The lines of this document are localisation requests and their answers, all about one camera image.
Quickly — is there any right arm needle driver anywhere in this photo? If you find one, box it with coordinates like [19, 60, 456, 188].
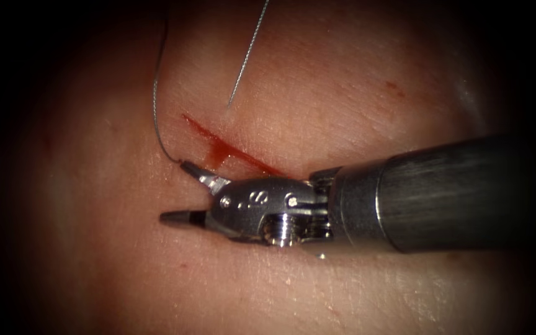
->
[204, 166, 343, 248]

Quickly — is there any blue thread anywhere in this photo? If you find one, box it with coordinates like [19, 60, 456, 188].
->
[152, 0, 272, 164]

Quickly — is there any tissue pad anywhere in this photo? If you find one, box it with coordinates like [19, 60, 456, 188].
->
[0, 0, 536, 335]

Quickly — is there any right arm needle driver jaw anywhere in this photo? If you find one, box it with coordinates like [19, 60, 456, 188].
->
[159, 210, 209, 230]
[179, 159, 233, 196]

